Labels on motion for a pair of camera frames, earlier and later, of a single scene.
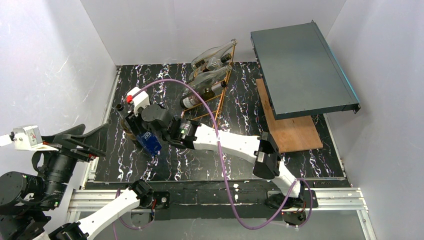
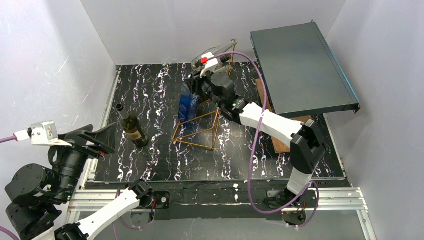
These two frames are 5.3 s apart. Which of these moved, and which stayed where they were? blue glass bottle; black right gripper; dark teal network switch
Moved: black right gripper; blue glass bottle
Stayed: dark teal network switch
